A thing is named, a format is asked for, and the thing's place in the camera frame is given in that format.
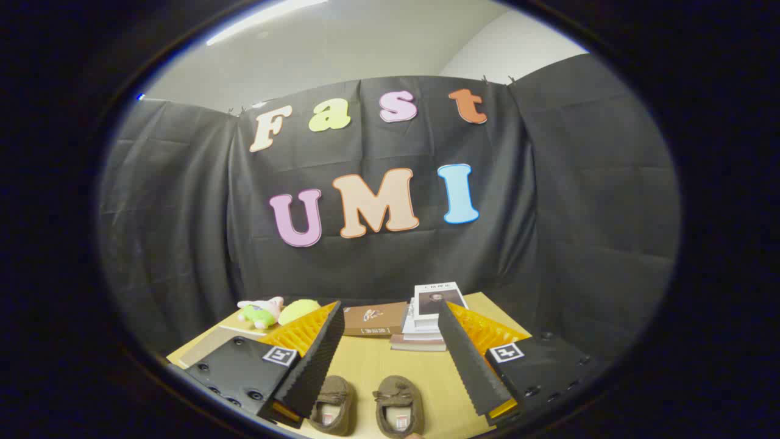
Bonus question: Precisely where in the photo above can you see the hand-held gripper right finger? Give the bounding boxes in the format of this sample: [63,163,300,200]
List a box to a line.
[437,300,601,427]

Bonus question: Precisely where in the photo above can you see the pink and green plush toy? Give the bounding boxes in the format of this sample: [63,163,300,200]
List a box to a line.
[236,296,285,330]

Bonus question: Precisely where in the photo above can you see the beige cardboard storage box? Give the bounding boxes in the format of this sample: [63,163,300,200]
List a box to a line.
[178,326,269,368]

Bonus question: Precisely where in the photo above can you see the brown book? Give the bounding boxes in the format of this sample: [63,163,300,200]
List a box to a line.
[342,302,408,336]

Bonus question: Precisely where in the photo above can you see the yellow plush ball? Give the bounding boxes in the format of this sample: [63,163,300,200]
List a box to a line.
[278,299,322,326]

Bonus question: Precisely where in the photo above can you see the white book with portrait cover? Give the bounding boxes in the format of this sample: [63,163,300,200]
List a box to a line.
[413,282,469,318]

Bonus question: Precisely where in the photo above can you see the brown fuzzy shoe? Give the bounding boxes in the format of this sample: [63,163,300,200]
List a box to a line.
[373,375,425,439]
[308,375,357,437]

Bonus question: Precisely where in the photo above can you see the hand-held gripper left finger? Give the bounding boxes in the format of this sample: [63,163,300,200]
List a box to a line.
[183,300,346,429]

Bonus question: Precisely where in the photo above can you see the pale pink book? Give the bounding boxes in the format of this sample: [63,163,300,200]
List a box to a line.
[390,334,447,352]

